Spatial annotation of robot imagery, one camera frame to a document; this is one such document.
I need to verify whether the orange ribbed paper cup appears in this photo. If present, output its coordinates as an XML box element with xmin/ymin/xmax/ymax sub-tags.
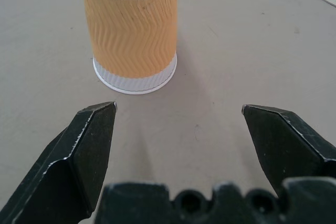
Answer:
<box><xmin>79</xmin><ymin>0</ymin><xmax>178</xmax><ymax>96</ymax></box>

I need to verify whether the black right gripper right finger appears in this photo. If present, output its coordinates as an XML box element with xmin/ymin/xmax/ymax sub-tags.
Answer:
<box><xmin>241</xmin><ymin>104</ymin><xmax>336</xmax><ymax>198</ymax></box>

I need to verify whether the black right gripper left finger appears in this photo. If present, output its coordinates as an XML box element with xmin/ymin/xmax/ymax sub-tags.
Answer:
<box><xmin>0</xmin><ymin>101</ymin><xmax>118</xmax><ymax>224</ymax></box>

